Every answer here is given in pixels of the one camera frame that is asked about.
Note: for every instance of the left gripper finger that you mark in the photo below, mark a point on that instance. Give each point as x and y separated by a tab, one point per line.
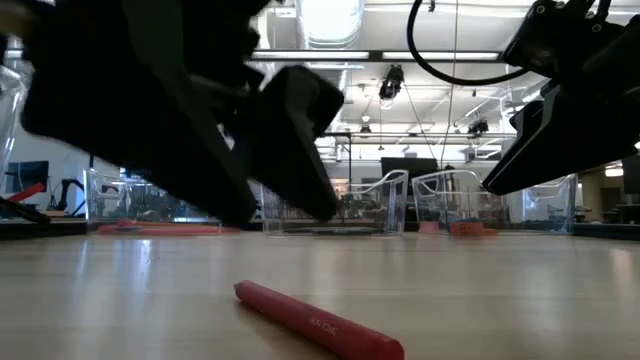
215	180
295	150

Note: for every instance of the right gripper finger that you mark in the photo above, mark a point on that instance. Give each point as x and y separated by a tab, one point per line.
565	150
527	114

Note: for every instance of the pink pencil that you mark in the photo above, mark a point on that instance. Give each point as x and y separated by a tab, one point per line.
170	231

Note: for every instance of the orange pencil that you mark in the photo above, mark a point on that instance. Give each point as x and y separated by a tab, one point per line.
150	225

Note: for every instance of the red eraser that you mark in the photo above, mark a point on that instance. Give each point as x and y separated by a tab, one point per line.
470	229

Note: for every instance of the pink eraser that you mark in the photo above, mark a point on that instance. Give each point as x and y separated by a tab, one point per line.
429	227

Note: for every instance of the black background robot arm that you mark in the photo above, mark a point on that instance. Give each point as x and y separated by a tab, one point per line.
70	192

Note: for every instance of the clear plastic bin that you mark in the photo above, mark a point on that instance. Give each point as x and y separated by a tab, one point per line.
107	200
380	200
450	200

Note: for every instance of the large clear plastic tray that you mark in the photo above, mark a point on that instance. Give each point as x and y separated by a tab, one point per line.
10	115

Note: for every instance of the black background monitor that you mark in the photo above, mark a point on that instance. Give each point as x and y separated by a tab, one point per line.
407	167
27	175

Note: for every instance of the long ceiling light fixture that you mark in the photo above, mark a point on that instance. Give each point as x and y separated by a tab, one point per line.
375	55

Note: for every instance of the red crayon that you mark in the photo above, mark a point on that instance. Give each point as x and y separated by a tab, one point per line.
320	320

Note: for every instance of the ceiling mounted overhead camera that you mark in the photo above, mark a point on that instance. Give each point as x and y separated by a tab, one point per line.
391	82

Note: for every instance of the silver ceiling air duct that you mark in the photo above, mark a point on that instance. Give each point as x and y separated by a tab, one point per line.
330	22

